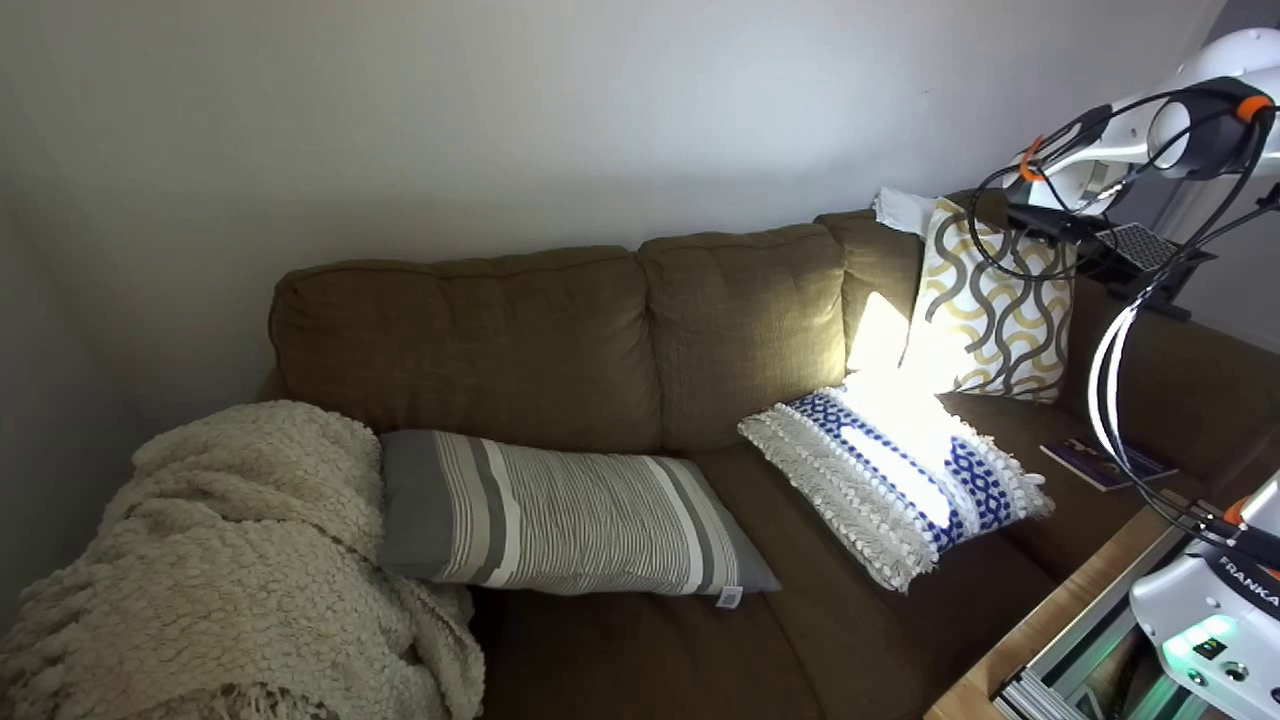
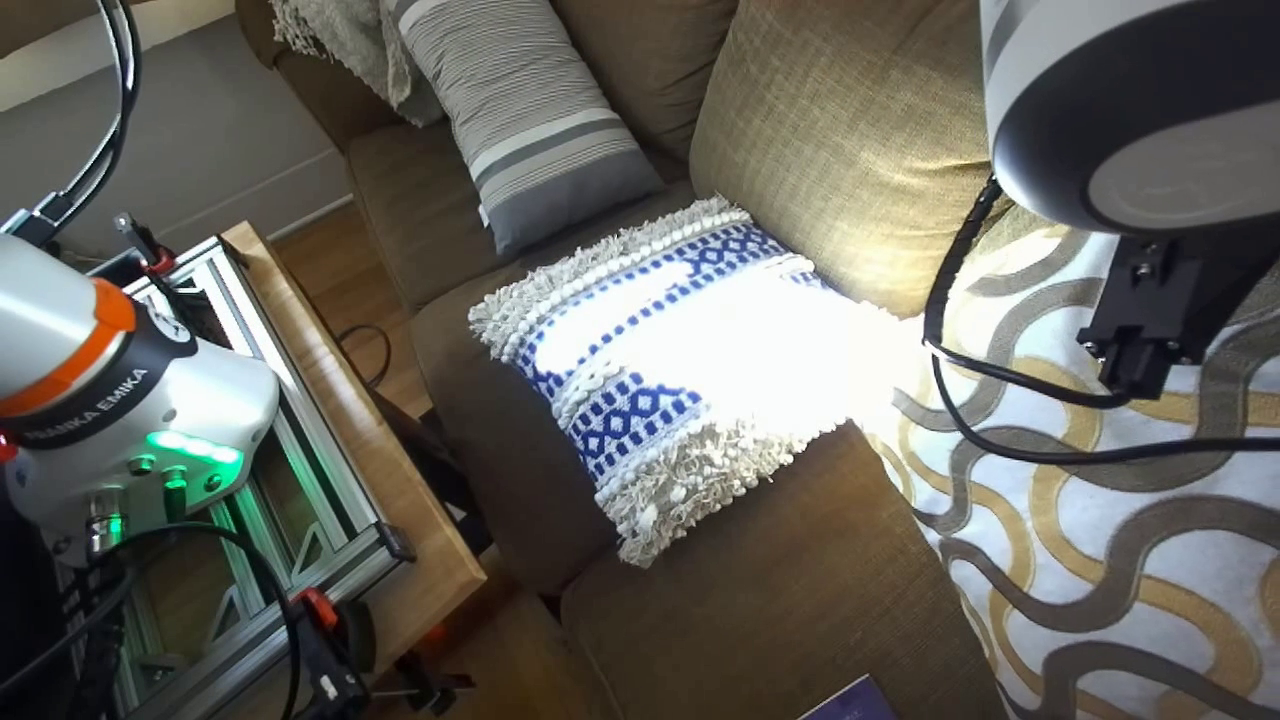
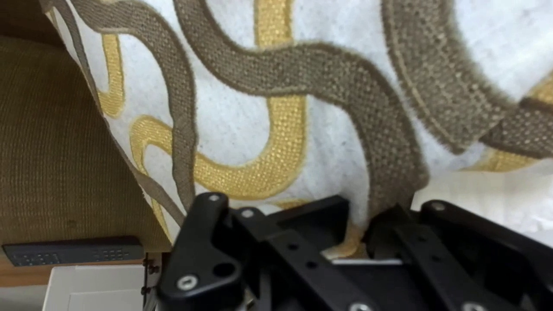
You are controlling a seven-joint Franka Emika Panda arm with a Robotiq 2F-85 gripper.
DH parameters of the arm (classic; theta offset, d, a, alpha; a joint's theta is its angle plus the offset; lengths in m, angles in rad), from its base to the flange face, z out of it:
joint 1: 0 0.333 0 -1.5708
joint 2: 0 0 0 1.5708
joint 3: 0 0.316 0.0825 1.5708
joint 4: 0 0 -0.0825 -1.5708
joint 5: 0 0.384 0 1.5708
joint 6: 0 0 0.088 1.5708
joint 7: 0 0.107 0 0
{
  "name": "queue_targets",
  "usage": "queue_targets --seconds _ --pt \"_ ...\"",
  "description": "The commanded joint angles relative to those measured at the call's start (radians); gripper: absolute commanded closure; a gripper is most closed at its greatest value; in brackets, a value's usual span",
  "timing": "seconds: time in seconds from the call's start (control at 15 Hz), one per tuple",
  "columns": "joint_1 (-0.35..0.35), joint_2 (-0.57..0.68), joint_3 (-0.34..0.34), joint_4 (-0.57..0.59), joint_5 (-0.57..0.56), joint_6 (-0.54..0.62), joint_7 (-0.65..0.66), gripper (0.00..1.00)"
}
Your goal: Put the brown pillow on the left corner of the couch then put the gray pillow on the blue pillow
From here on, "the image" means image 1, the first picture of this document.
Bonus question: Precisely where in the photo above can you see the brown fabric couch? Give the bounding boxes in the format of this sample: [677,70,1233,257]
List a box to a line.
[264,207,1280,720]

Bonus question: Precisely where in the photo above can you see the black cable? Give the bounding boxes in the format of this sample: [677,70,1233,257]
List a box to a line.
[965,75,1280,537]

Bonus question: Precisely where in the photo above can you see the gray pad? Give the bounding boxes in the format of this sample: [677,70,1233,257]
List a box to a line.
[1106,220,1193,274]

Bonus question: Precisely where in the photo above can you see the black side table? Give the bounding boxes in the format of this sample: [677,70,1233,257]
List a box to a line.
[1066,212,1216,323]

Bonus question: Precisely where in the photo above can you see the gray striped pillow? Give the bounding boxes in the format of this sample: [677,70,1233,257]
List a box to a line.
[377,425,789,617]

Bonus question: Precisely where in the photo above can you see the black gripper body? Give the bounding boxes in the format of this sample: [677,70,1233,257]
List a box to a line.
[1001,197,1088,248]

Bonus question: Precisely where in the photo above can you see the white pillow brown wave pattern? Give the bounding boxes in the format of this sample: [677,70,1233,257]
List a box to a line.
[904,197,1082,408]

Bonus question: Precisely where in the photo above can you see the dark purple book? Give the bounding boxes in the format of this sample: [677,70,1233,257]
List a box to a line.
[1037,433,1184,494]

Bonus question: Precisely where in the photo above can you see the cream knit blanket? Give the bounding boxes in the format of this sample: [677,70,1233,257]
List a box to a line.
[0,396,493,720]

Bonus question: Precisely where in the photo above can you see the white blue fringed pillow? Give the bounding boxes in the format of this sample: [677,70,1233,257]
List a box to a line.
[735,379,1058,596]

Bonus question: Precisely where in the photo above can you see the wooden table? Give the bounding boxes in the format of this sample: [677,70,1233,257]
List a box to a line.
[926,484,1205,720]

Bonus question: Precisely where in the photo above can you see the white cable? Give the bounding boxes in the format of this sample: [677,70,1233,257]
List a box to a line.
[1082,291,1174,498]

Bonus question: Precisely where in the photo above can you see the aluminium frame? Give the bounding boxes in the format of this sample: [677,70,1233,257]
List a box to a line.
[997,503,1251,720]

